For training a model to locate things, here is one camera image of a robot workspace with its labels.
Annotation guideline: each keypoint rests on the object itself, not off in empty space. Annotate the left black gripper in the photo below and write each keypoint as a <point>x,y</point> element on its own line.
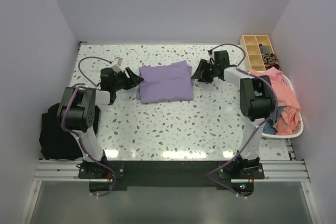
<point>134,80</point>

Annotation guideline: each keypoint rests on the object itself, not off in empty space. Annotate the patterned cloth in box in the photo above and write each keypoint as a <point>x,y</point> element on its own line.
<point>269,58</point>

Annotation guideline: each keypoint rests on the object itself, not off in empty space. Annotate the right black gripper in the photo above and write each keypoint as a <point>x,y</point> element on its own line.
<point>202,67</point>

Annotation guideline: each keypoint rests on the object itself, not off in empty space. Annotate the purple t shirt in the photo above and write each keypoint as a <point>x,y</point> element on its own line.
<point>166,83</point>

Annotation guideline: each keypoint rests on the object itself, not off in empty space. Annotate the aluminium rail frame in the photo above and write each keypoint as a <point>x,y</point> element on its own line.
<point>280,165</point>

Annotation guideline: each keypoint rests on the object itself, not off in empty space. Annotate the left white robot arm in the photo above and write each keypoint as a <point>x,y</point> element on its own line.
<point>77,110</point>

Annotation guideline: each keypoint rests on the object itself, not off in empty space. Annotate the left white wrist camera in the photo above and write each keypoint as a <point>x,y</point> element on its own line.
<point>116,64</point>

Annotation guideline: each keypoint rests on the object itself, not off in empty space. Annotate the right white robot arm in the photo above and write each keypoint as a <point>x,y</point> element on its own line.
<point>257,102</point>

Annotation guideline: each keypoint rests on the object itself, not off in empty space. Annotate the blue t shirt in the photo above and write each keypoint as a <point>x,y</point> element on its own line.
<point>269,125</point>

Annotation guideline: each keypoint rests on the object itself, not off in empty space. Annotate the pink t shirt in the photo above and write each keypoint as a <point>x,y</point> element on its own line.
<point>286,98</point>

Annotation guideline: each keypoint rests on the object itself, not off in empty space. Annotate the black mounting base plate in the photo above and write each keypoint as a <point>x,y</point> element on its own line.
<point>121,175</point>

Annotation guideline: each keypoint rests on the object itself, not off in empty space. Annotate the black folded t shirt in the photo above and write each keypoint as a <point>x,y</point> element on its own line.
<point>56,143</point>

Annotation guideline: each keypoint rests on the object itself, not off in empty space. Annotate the wooden compartment box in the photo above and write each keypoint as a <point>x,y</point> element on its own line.
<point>253,59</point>

